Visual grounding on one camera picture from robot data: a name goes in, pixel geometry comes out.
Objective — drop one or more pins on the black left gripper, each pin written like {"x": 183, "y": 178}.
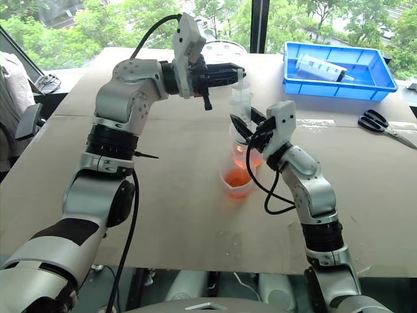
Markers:
{"x": 198, "y": 76}

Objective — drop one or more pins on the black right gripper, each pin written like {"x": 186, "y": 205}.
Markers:
{"x": 265, "y": 133}

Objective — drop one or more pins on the clear plastic syringe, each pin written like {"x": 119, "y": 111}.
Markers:
{"x": 241, "y": 101}

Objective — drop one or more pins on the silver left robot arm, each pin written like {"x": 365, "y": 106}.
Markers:
{"x": 110, "y": 94}

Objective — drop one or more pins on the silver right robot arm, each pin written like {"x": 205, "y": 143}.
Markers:
{"x": 312, "y": 192}

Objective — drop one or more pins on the clear cup with red liquid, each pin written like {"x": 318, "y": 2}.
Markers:
{"x": 236, "y": 189}
{"x": 242, "y": 158}

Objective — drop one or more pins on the large syringe with black plunger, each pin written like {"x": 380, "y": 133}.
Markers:
{"x": 312, "y": 65}

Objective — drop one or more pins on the white round object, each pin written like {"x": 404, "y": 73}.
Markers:
{"x": 224, "y": 52}

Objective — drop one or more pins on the clear plastic wrapper strip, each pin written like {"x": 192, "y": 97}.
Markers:
{"x": 404, "y": 125}
{"x": 314, "y": 123}

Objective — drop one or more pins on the brown cardboard table cover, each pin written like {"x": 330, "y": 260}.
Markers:
{"x": 195, "y": 212}

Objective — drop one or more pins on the blue plastic tray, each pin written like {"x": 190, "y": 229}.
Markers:
{"x": 374, "y": 88}

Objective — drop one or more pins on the small black cylinder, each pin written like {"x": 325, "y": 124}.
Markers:
{"x": 387, "y": 58}

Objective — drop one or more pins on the grey rounded shape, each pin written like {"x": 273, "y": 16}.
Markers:
{"x": 187, "y": 285}
{"x": 277, "y": 291}

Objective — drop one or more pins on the grey robot torso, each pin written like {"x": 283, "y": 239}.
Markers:
{"x": 211, "y": 306}

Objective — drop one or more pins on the black chair armrest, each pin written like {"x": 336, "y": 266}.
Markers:
{"x": 27, "y": 122}

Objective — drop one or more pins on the person in striped shirt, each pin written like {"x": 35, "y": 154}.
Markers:
{"x": 13, "y": 98}

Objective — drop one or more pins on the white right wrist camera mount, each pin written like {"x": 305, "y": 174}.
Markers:
{"x": 283, "y": 120}

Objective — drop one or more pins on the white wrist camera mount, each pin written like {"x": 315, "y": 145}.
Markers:
{"x": 187, "y": 36}
{"x": 283, "y": 120}

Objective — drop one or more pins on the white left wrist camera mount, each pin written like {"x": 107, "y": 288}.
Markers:
{"x": 187, "y": 36}

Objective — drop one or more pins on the black window frame pillar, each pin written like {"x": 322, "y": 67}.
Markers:
{"x": 259, "y": 26}

